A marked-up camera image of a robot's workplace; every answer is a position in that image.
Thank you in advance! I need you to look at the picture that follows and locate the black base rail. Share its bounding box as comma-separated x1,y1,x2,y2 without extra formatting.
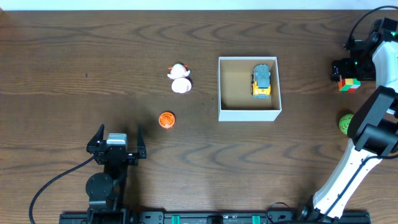
58,208,371,224

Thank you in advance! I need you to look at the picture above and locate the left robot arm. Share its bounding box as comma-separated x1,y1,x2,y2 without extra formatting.
86,124,147,224

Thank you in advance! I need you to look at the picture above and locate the left black cable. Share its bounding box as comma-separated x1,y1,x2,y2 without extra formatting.
29,155,96,224

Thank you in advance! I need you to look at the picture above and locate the multicolour puzzle cube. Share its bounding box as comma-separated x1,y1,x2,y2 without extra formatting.
338,78,361,92

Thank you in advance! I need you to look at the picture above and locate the white cardboard box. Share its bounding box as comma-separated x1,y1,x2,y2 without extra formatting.
218,57,282,121

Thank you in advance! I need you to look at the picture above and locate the yellow grey toy truck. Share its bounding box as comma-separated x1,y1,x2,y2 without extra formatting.
251,64,271,99

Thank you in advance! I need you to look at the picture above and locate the green ball with red numbers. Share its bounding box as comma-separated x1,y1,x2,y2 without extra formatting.
338,114,354,134

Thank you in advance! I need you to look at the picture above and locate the white pink duck toy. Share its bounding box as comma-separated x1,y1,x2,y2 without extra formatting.
167,63,192,94

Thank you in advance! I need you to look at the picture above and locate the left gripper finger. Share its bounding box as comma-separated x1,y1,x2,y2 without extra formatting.
137,126,147,159
86,124,104,154

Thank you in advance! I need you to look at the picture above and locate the orange round toy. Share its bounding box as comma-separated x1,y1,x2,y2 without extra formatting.
158,112,175,129

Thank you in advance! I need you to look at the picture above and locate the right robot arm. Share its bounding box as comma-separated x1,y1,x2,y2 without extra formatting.
298,18,397,223

